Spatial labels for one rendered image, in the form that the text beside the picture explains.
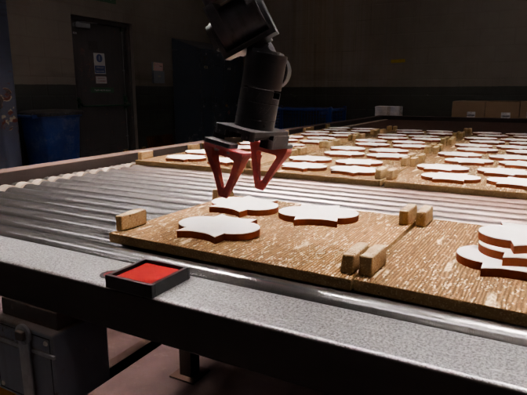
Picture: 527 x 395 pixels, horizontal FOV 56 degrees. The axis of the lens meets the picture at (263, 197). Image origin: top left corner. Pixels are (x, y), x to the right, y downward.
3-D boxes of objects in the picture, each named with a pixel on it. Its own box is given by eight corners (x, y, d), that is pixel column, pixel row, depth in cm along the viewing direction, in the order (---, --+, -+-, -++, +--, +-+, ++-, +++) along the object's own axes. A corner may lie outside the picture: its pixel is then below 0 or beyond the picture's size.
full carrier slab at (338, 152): (411, 168, 158) (412, 154, 157) (294, 160, 178) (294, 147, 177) (432, 156, 188) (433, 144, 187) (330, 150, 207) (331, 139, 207)
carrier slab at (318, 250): (350, 291, 60) (350, 279, 60) (108, 241, 80) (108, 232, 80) (418, 226, 90) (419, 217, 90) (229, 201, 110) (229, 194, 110)
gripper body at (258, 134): (288, 143, 75) (297, 94, 73) (251, 146, 66) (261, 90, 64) (252, 134, 78) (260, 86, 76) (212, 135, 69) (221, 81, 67)
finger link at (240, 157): (261, 199, 72) (274, 136, 70) (234, 206, 66) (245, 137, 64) (223, 186, 75) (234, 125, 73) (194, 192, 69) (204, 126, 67)
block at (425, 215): (425, 228, 83) (426, 211, 82) (413, 226, 83) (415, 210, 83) (433, 220, 88) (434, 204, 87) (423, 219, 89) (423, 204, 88)
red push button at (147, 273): (151, 295, 60) (150, 284, 60) (114, 286, 63) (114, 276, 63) (181, 279, 65) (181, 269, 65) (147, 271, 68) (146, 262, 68)
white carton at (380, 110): (398, 121, 707) (399, 106, 703) (372, 121, 725) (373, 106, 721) (403, 121, 733) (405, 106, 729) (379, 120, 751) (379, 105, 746)
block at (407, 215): (408, 226, 84) (409, 210, 83) (397, 225, 84) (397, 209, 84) (416, 219, 89) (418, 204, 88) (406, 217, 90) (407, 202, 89)
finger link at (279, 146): (284, 193, 78) (296, 135, 76) (260, 200, 72) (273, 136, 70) (248, 182, 81) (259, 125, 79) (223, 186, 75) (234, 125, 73)
